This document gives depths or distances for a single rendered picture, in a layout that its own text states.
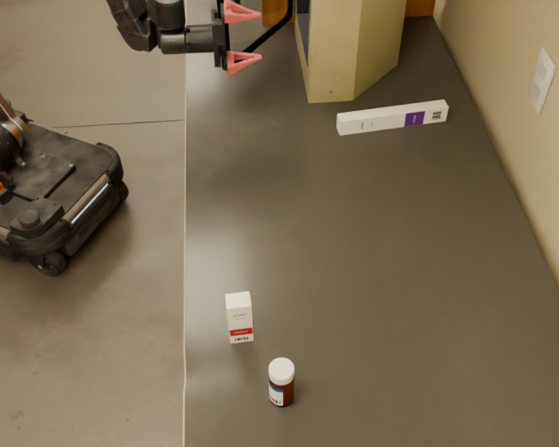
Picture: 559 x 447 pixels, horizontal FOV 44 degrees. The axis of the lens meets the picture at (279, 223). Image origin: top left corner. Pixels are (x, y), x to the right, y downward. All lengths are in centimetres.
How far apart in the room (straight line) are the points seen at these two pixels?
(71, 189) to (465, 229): 157
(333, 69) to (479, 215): 49
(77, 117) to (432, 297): 231
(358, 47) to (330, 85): 12
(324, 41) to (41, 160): 142
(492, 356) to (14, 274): 189
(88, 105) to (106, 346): 135
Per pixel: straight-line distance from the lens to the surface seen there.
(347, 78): 168
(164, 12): 142
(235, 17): 143
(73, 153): 274
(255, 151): 157
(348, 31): 161
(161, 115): 324
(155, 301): 249
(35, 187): 261
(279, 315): 126
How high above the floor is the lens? 197
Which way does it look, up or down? 47 degrees down
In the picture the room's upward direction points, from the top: straight up
